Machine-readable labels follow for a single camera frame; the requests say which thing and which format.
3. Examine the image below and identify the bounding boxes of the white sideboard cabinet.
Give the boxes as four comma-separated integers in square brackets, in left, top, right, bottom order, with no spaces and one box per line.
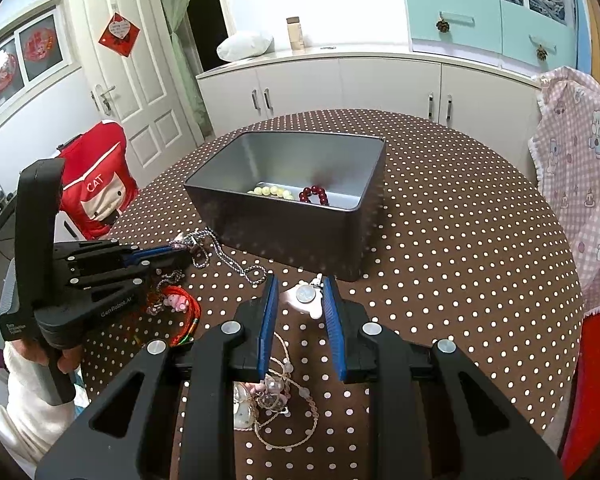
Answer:
[196,45,543,181]

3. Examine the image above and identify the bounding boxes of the teal two-drawer chest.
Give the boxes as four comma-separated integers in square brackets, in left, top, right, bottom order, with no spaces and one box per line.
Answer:
[402,0,578,68]

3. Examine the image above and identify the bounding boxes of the person's left hand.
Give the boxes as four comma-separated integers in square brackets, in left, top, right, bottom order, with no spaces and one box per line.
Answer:
[20,337,85,376]

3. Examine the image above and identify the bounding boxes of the white low cabinet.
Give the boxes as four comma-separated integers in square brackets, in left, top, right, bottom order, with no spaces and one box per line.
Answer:
[55,210,88,242]

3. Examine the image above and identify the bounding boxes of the silver door handle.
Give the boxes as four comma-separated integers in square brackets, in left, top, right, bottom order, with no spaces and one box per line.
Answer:
[91,85,117,113]

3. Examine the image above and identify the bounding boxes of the white pillow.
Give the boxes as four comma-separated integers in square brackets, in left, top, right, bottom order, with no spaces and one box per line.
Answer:
[216,31,273,62]

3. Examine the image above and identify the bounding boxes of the silver chain necklace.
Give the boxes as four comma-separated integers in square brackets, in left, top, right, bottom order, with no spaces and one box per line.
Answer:
[170,227,268,288]

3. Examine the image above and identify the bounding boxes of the red cloth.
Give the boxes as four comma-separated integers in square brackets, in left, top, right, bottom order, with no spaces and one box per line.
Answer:
[562,302,600,478]

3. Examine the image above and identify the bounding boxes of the green curtain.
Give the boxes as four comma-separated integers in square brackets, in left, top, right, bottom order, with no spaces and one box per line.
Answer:
[155,0,216,141]

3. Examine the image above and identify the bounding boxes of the white framed red picture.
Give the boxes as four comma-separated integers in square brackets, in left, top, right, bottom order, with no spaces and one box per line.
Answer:
[0,5,78,138]

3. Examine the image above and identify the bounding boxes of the pale green bead bracelet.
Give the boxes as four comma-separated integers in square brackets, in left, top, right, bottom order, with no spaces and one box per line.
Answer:
[247,186,295,201]

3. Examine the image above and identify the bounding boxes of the person's left forearm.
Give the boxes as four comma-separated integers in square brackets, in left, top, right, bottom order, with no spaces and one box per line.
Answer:
[2,345,91,463]

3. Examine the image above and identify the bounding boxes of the pale round jade pendant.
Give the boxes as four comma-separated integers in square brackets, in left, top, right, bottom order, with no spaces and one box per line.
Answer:
[281,273,326,319]

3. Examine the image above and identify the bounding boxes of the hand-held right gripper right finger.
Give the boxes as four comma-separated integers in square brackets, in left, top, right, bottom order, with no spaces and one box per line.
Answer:
[322,275,566,480]

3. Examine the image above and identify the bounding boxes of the grey metal box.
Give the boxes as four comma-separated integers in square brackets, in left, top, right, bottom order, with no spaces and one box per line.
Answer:
[183,131,387,282]

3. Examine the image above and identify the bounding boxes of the dark red bead bracelet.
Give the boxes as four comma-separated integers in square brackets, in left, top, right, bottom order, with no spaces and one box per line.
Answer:
[299,186,331,207]

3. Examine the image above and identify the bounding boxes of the red chair cover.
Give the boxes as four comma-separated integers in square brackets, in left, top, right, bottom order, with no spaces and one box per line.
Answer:
[57,120,141,241]

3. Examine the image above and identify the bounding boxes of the beige jar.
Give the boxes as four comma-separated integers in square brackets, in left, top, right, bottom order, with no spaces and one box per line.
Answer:
[286,16,304,51]

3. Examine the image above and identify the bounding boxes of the red diamond door decoration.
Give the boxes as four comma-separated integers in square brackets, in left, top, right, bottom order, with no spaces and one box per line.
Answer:
[98,10,143,58]

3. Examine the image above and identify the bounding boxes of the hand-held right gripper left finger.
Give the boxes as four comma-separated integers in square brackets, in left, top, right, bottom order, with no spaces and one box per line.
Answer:
[35,274,281,480]

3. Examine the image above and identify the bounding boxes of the white panel door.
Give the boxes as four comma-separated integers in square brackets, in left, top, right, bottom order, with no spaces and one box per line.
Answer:
[67,0,206,181]

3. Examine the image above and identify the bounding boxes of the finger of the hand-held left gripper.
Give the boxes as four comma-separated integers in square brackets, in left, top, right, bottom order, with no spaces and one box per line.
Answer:
[67,251,193,306]
[55,240,181,263]

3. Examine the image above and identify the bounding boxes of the red string bracelet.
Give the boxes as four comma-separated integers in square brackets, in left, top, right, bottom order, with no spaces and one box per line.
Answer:
[147,282,202,348]

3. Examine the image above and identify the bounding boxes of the pink printed blanket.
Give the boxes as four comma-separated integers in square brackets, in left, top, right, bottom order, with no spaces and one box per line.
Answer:
[528,66,600,313]

